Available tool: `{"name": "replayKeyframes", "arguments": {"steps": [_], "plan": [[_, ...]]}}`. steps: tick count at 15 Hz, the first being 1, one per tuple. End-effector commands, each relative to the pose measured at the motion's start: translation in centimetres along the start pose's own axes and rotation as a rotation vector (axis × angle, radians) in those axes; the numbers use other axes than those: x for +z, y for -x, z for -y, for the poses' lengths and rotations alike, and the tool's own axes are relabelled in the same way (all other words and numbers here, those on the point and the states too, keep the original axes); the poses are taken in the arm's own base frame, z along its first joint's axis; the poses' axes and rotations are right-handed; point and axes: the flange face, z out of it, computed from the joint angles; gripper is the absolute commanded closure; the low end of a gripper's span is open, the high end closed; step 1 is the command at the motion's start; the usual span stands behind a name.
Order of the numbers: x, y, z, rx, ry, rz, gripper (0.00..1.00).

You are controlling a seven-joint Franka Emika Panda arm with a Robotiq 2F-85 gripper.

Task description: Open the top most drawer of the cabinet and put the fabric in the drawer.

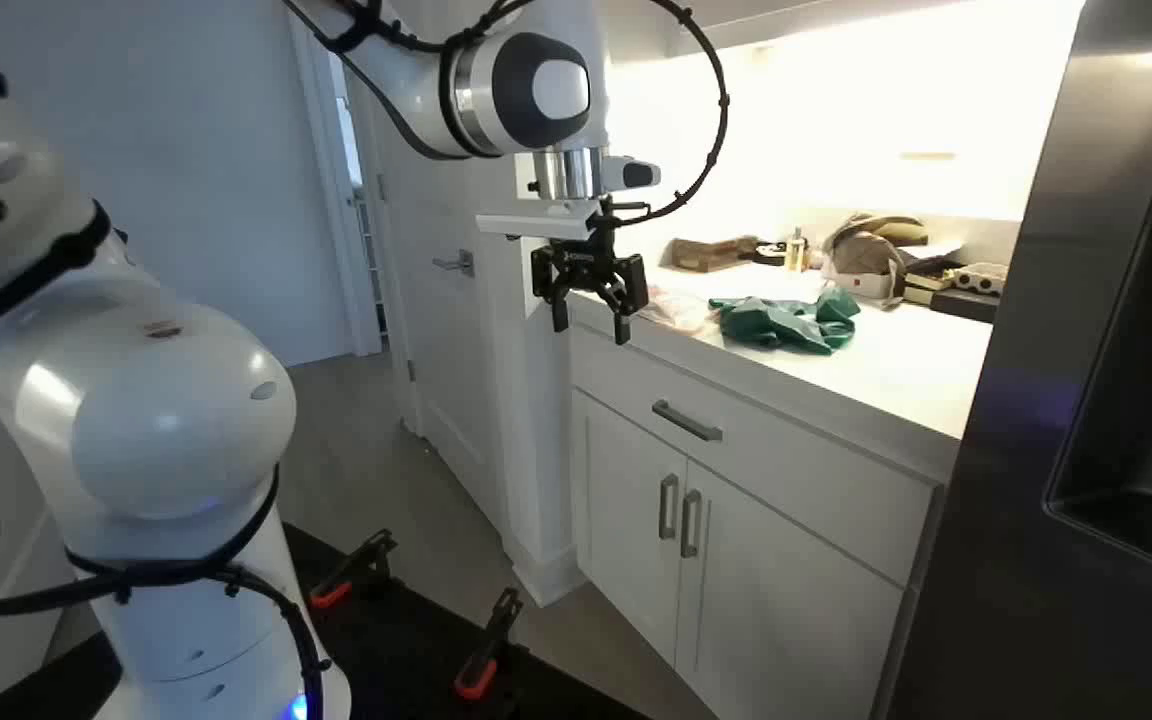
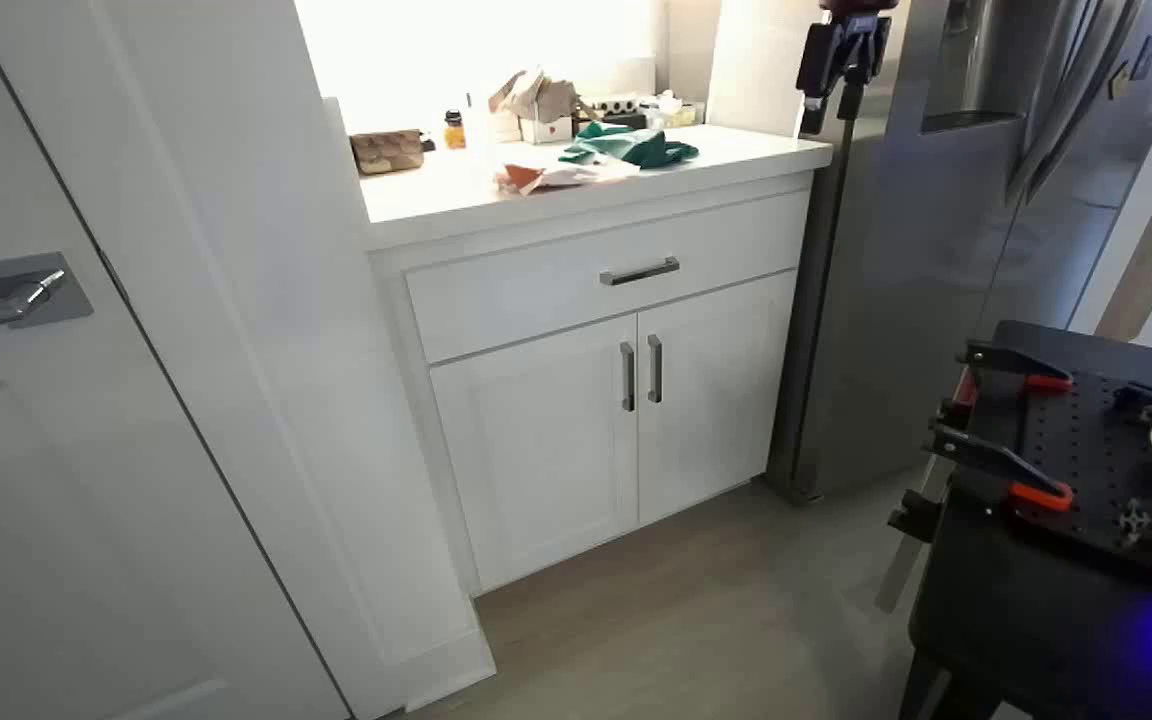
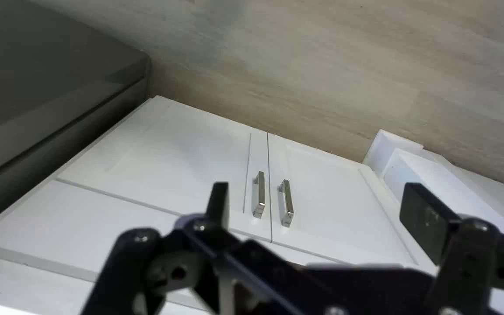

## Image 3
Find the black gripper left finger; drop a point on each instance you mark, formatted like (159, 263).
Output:
(218, 204)

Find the white cabinet drawer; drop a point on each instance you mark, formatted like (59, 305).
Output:
(61, 221)

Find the white cabinet door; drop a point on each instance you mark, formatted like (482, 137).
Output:
(334, 204)
(171, 158)

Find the tall white cabinet panel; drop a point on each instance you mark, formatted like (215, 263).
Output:
(439, 176)

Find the stainless steel refrigerator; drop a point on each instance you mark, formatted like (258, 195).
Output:
(31, 88)

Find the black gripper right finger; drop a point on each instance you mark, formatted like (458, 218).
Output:
(430, 220)

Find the white base cabinet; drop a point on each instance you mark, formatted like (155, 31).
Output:
(8, 281)

